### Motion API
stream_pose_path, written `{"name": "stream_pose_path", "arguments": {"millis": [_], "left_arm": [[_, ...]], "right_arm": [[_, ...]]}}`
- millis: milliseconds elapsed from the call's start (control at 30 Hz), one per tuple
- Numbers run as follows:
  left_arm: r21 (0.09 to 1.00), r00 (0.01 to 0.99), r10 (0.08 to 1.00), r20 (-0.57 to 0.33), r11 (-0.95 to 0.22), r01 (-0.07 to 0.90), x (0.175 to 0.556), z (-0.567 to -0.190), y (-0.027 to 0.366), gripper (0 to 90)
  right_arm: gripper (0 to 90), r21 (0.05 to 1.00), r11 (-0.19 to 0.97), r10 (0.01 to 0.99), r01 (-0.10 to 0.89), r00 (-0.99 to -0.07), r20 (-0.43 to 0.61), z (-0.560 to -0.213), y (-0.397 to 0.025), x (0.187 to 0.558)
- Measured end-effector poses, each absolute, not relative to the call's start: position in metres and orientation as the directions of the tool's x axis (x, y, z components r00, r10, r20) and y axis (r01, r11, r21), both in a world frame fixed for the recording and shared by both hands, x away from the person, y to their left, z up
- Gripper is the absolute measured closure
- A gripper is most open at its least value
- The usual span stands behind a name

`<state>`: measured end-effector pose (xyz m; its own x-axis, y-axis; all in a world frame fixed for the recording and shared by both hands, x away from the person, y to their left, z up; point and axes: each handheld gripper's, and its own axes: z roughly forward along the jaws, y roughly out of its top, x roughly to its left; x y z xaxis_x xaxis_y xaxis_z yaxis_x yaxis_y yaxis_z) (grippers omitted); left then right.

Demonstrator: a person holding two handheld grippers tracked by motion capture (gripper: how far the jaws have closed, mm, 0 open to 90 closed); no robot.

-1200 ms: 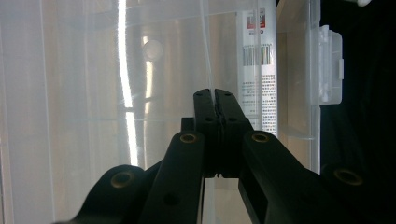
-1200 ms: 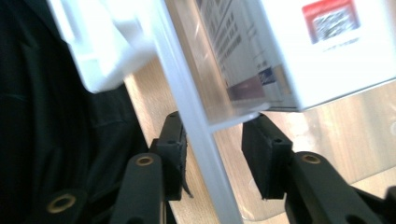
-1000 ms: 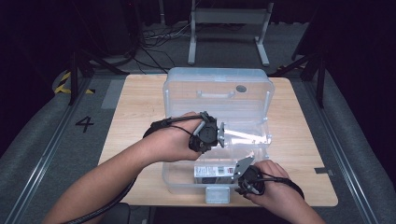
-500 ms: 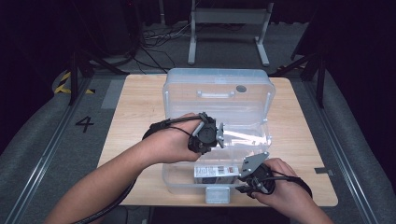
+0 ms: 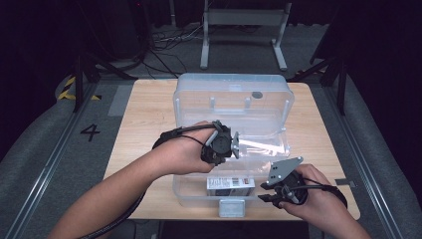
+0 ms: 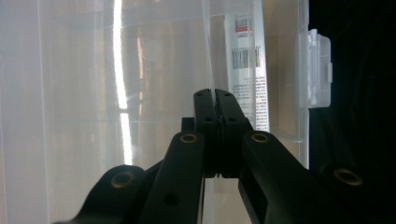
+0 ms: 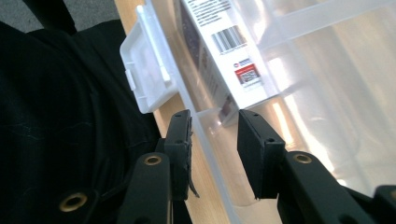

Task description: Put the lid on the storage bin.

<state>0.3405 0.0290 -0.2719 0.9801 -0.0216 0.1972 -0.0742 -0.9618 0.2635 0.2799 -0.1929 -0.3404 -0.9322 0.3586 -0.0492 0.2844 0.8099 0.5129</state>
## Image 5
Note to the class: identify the grey floor tape patch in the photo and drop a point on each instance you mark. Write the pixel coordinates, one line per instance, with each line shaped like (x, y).
(119, 101)

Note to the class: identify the yellow black floor tape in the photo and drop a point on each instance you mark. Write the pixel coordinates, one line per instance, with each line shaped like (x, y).
(64, 95)

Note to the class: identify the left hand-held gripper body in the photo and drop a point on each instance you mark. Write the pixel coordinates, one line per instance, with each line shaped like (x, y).
(220, 144)

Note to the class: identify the black metal stand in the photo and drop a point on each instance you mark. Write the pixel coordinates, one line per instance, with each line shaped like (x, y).
(78, 83)
(341, 89)

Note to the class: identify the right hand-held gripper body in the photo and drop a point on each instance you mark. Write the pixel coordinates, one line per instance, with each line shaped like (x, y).
(288, 186)

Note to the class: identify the transparent plastic storage box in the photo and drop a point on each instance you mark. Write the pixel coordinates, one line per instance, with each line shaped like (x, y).
(232, 109)

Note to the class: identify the white metal stand frame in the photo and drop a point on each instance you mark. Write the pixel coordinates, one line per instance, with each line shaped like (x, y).
(205, 49)

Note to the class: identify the person's left hand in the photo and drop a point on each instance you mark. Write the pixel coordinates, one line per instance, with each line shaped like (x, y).
(180, 154)

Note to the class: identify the person's right hand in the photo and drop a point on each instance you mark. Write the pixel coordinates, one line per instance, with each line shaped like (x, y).
(323, 202)

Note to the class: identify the small white labelled carton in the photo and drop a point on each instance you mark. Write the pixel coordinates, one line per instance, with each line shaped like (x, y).
(229, 186)

